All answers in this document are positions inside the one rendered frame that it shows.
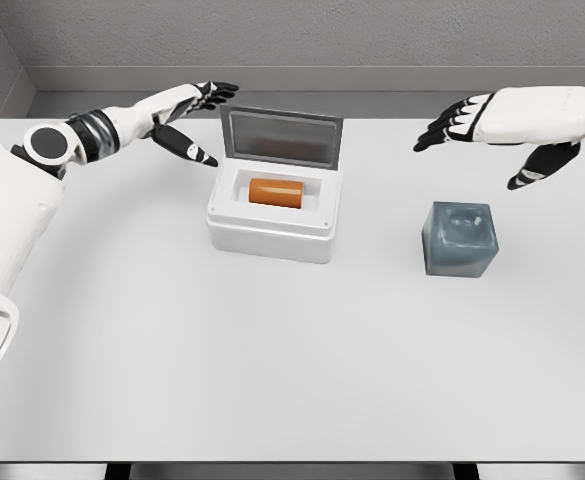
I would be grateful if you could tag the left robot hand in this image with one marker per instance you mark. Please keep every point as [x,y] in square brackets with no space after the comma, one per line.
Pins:
[182,102]

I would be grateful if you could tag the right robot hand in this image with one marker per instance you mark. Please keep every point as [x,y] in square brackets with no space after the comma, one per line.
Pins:
[512,117]

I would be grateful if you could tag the grey translucent cube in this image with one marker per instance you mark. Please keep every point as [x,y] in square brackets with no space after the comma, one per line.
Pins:
[459,240]

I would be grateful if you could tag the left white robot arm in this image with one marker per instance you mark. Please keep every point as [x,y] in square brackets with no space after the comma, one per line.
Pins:
[32,170]

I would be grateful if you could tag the orange cylinder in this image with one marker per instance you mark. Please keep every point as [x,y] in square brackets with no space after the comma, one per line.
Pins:
[276,192]

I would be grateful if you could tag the white box with hinged lid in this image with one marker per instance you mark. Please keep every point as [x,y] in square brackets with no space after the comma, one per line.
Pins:
[278,192]

